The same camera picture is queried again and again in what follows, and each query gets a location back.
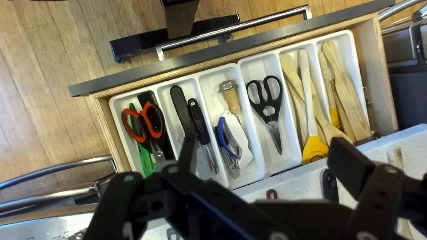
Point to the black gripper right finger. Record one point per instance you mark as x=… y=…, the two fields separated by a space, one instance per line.
x=374 y=195

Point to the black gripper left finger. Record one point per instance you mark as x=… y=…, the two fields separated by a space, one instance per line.
x=124 y=200

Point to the slotted wooden spatula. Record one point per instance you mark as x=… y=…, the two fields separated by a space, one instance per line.
x=394 y=157

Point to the wide wooden spatula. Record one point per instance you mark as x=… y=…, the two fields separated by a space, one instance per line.
x=351 y=97

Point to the narrow wooden spatula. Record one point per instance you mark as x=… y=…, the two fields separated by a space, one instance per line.
x=327 y=75

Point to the open kitchen drawer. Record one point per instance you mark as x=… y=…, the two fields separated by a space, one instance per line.
x=207 y=88

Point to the long wooden spatula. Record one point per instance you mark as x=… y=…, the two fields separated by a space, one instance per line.
x=291 y=75

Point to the wooden drawer with grey front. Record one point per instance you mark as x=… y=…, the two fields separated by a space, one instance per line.
x=222 y=49

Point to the green plastic utensil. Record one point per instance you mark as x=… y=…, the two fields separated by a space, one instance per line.
x=146 y=161

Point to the wooden spoon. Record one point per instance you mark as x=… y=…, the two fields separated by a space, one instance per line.
x=326 y=125

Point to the black kitchen scissors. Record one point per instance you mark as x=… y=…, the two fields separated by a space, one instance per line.
x=268 y=111

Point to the cork bottle stopper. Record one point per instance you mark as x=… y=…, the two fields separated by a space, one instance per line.
x=231 y=100

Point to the black floor stand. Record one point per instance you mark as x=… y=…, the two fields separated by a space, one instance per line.
x=134 y=44

